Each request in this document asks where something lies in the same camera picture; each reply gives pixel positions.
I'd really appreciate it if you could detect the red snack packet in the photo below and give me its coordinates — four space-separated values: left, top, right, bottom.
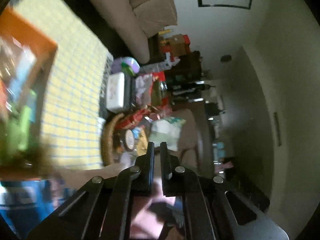
117 109 160 130

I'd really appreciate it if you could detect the beige armchair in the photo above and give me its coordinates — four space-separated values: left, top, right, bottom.
172 109 216 178

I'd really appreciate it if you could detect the dark cabinet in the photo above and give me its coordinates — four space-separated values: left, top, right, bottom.
165 51 203 103

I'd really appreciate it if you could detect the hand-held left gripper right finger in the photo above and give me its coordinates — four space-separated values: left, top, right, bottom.
160 141 271 240

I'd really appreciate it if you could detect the pink white snack packet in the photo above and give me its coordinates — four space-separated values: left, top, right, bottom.
135 74 154 105

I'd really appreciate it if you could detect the green white snack packet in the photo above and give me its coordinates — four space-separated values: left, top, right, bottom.
149 117 187 152

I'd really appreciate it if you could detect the yellow checked tablecloth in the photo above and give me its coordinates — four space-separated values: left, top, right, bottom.
7 0 114 171

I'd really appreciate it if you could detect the orange box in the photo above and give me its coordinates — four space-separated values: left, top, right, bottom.
0 6 58 173

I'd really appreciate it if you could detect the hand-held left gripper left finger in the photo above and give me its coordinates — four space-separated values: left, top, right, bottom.
26 141 155 240

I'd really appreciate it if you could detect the purple disc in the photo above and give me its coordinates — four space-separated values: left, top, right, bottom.
110 57 140 77

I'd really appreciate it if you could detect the beige sofa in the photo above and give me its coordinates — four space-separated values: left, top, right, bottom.
76 0 178 64

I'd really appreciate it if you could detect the wicker basket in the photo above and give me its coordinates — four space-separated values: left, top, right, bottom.
100 112 150 167

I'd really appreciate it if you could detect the pink plush toy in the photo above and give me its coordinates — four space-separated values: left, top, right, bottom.
57 164 185 240

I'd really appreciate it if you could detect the cardboard box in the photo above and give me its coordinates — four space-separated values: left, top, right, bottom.
168 34 191 56

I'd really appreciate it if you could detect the white floral box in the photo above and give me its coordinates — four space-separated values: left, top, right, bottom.
106 72 125 113

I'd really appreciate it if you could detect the blue box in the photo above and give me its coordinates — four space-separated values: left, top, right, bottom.
0 177 66 238

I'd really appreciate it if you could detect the round white lid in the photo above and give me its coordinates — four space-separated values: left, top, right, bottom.
125 129 136 151

